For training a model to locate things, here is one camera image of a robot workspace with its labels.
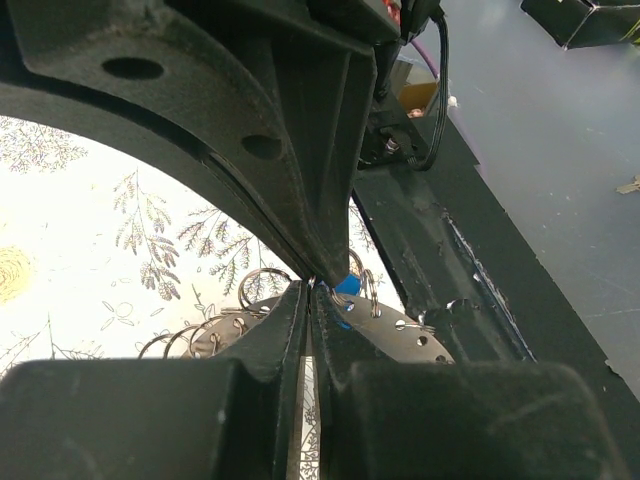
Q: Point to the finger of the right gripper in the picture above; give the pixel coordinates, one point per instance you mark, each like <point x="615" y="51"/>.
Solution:
<point x="142" y="78"/>

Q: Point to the metal disc with keyrings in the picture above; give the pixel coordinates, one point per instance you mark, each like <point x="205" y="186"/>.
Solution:
<point x="394" y="333"/>

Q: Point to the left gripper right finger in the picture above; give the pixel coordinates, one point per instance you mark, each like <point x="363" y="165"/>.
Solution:
<point x="384" y="419"/>

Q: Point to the floral table mat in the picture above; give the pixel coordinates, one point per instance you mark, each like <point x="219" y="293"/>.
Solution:
<point x="101" y="252"/>

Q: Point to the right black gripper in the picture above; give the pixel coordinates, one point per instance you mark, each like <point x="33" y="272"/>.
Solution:
<point x="283" y="91"/>

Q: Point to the blue key tag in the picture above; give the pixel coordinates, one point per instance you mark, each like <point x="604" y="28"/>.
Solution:
<point x="350" y="286"/>

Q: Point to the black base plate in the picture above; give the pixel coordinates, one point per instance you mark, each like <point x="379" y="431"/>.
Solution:
<point x="457" y="260"/>

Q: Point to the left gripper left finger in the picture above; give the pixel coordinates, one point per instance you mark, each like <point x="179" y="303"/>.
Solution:
<point x="228" y="417"/>

